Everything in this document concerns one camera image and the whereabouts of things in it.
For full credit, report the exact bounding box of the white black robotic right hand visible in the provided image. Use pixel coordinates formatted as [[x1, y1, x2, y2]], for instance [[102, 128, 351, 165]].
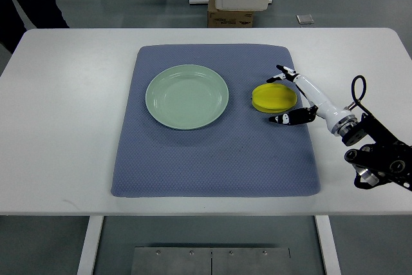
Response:
[[267, 65, 358, 137]]

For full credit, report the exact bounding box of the yellow starfruit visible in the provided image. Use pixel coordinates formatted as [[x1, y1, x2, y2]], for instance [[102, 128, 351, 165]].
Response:
[[252, 83, 297, 113]]

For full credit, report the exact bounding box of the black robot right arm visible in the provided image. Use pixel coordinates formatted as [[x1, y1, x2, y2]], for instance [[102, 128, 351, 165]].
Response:
[[342, 75, 411, 191]]

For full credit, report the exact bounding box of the small grey floor plate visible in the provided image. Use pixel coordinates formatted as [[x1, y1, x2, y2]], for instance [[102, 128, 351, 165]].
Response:
[[296, 14, 314, 25]]

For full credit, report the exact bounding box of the light green plate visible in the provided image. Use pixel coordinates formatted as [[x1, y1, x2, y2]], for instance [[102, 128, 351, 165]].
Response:
[[145, 64, 229, 130]]

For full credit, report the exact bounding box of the white right table leg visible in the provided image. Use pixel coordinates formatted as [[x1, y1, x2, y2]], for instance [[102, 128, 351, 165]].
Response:
[[314, 215, 341, 275]]

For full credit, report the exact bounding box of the white table leg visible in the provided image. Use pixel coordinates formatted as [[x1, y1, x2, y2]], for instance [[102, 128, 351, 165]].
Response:
[[314, 215, 341, 275], [77, 216, 104, 275]]

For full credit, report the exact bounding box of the blue textured mat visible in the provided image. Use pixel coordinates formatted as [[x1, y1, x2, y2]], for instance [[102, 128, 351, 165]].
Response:
[[111, 44, 321, 198]]

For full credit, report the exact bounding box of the brown cardboard box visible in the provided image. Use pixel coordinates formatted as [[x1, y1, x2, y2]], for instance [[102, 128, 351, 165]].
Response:
[[207, 0, 254, 28]]

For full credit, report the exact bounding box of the white left table leg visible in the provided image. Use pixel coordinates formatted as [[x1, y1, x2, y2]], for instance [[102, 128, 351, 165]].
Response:
[[77, 216, 104, 275]]

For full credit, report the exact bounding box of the person in dark clothes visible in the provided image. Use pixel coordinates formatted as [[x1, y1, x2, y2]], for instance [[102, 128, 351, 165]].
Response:
[[1, 0, 69, 53]]

